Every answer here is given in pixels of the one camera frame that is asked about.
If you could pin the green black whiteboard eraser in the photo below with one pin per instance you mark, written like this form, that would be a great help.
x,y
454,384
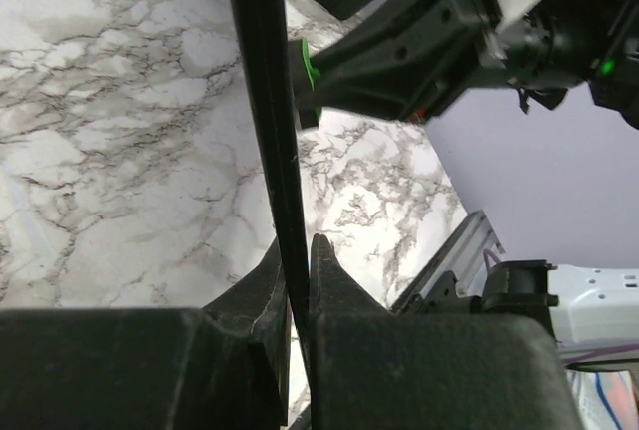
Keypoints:
x,y
303,76

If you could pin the white whiteboard with red writing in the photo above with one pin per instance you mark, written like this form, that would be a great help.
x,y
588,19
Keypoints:
x,y
274,126

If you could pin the aluminium frame extrusion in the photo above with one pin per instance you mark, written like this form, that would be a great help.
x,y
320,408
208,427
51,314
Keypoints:
x,y
453,280

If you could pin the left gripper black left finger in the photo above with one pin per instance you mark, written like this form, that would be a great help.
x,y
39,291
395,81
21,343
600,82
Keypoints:
x,y
123,368

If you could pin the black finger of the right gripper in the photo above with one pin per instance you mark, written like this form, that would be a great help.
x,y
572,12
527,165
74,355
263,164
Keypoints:
x,y
406,93
389,20

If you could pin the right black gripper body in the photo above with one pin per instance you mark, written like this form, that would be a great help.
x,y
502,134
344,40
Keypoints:
x,y
445,47

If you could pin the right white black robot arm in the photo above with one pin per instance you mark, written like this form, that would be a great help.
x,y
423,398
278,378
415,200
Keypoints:
x,y
592,313

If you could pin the papers with blue print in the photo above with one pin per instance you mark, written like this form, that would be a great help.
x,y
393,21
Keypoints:
x,y
606,400

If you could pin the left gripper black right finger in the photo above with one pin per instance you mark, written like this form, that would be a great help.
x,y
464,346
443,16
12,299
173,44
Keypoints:
x,y
371,369

